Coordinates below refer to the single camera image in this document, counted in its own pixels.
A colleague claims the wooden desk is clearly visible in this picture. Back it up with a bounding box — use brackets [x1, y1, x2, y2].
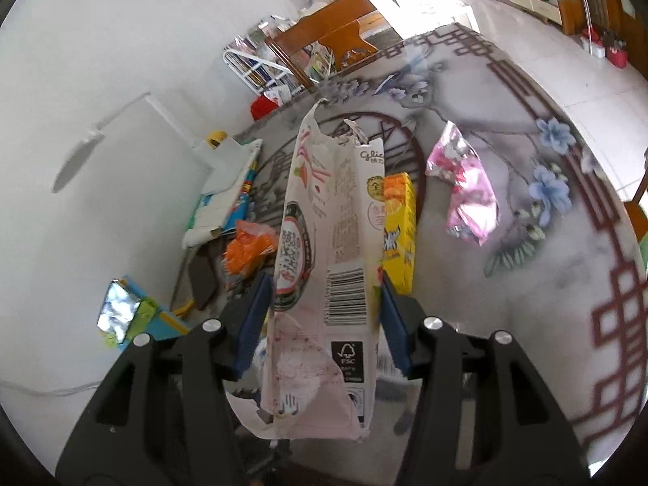
[624, 147, 648, 244]

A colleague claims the white cable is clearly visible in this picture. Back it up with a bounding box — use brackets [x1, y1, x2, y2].
[0, 379, 109, 399]

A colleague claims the white desk lamp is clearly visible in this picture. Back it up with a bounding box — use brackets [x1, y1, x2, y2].
[51, 92, 264, 194]

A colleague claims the yellow box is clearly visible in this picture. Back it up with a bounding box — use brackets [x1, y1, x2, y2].
[381, 172, 418, 295]

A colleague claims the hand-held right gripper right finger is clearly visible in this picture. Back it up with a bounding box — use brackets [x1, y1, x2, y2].
[379, 268, 593, 486]

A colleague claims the silver foil wrapper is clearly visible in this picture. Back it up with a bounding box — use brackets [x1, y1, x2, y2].
[96, 278, 143, 343]

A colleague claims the white wire rack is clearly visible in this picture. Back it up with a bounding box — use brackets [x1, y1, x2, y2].
[223, 35, 305, 97]

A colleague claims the blue and green box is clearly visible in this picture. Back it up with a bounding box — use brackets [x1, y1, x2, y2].
[121, 276, 196, 352]

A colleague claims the orange snack wrapper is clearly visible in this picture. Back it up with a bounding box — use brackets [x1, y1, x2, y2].
[223, 220, 279, 289]

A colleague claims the low cabinet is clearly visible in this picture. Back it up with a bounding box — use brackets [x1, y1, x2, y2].
[471, 0, 578, 26]

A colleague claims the printed tablecloth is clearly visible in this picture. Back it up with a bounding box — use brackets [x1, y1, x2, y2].
[172, 23, 648, 486]

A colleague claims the white pink snack box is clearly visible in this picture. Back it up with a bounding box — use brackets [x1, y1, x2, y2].
[225, 98, 388, 441]

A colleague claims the wooden chair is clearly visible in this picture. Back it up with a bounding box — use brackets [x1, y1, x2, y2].
[266, 0, 390, 94]

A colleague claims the white paper stack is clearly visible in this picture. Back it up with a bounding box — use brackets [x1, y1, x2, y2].
[182, 144, 264, 249]

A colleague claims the pink foil wrapper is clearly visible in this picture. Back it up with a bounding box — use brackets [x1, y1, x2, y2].
[425, 120, 499, 246]

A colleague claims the red bag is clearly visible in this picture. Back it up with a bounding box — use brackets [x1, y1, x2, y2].
[252, 95, 281, 122]

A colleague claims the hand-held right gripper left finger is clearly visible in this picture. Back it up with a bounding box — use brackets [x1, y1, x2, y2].
[55, 271, 275, 486]

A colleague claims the white pole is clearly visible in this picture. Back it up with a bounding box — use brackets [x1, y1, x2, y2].
[576, 0, 594, 54]

